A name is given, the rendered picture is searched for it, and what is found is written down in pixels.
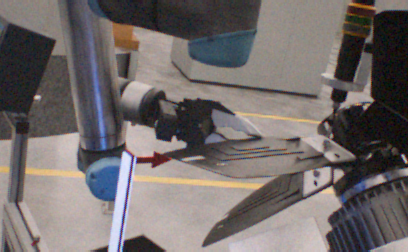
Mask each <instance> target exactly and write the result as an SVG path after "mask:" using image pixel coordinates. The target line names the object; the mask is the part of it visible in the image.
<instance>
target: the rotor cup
mask: <svg viewBox="0 0 408 252"><path fill-rule="evenodd" d="M371 103H372V102H358V103H355V104H351V105H348V106H346V107H343V108H341V109H338V110H337V111H336V114H337V116H336V121H334V125H333V128H332V135H333V138H332V139H330V138H329V137H327V136H326V135H327V129H326V128H325V124H324V123H326V122H327V123H328V126H329V123H330V119H329V117H330V114H329V116H327V117H326V118H325V119H323V120H322V122H321V123H320V124H319V125H318V126H317V135H324V136H325V137H327V138H329V140H332V141H333V142H335V143H336V144H337V145H339V146H341V147H343V149H346V150H347V151H348V152H351V154H353V155H354V156H355V157H356V159H355V161H353V162H355V163H356V164H357V166H335V167H332V168H333V169H334V171H339V172H343V176H341V178H339V179H338V180H336V182H335V183H334V185H333V186H332V190H333V192H334V195H335V197H336V199H339V197H341V196H342V195H343V193H344V192H346V191H348V190H350V188H352V187H354V186H355V185H357V184H358V183H361V182H362V181H364V180H367V179H369V178H372V177H374V176H375V175H379V174H381V173H386V172H389V171H396V170H400V169H404V168H408V154H395V155H394V154H393V151H394V149H395V147H393V146H392V145H390V144H388V142H386V141H384V140H382V139H381V138H380V137H378V136H376V135H374V133H372V132H370V131H369V130H367V129H366V128H364V127H362V126H360V124H358V123H356V122H355V121H356V120H357V119H358V117H359V116H360V114H362V112H363V111H364V110H365V109H364V108H363V107H362V106H366V105H367V107H368V106H369V104H371Z"/></svg>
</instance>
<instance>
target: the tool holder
mask: <svg viewBox="0 0 408 252"><path fill-rule="evenodd" d="M372 42H373V31H372V33H371V39H370V41H369V42H367V43H365V45H364V50H363V54H362V59H361V62H360V67H359V69H358V75H357V77H356V79H354V81H353V82H349V81H345V80H339V79H337V78H334V74H331V73H322V75H321V77H320V83H322V84H324V85H327V86H329V87H332V88H336V89H339V90H346V91H349V92H364V90H365V85H367V84H368V83H369V80H370V77H371V71H372Z"/></svg>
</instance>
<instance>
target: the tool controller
mask: <svg viewBox="0 0 408 252"><path fill-rule="evenodd" d="M55 45H56V38H53V36H51V35H50V34H49V33H46V31H44V30H43V29H42V28H40V27H39V26H37V25H36V24H35V23H33V22H32V21H30V19H26V18H24V17H21V16H18V15H17V14H14V13H11V12H8V11H6V10H2V9H0V111H8V112H12V113H17V114H19V113H24V114H25V115H26V116H28V115H29V113H30V109H31V107H32V104H33V103H34V104H39V102H40V99H41V96H40V95H37V91H38V89H39V85H40V83H41V80H42V78H43V76H44V73H45V71H46V67H47V65H48V63H49V59H50V58H51V54H52V52H53V49H54V47H55Z"/></svg>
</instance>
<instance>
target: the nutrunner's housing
mask: <svg viewBox="0 0 408 252"><path fill-rule="evenodd" d="M365 41H366V38H362V37H359V36H355V35H348V34H346V33H343V38H342V40H341V46H340V49H339V54H338V57H337V59H336V62H337V64H336V69H335V71H334V78H337V79H339V80H345V81H349V82H353V81H354V78H355V73H356V71H357V67H358V66H359V64H360V59H361V57H362V52H363V49H364V44H365ZM332 89H333V90H332V94H331V96H330V98H331V99H332V101H334V102H340V103H343V102H346V99H347V97H348V91H346V90H339V89H336V88H332Z"/></svg>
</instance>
